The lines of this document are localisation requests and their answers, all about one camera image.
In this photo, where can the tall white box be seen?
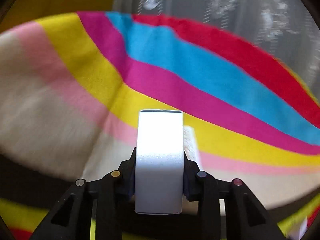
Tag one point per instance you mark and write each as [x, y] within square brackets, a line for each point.
[159, 162]

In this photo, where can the white yellow slim box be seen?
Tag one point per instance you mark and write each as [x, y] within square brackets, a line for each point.
[191, 142]

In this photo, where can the colourful striped cloth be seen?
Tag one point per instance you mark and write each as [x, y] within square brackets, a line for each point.
[73, 85]

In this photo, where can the grey lace curtain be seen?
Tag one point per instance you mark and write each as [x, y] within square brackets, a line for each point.
[284, 28]

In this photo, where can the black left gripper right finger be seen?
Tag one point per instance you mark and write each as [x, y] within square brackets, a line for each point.
[246, 217]

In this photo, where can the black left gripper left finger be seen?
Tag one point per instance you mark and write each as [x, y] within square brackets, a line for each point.
[70, 217]

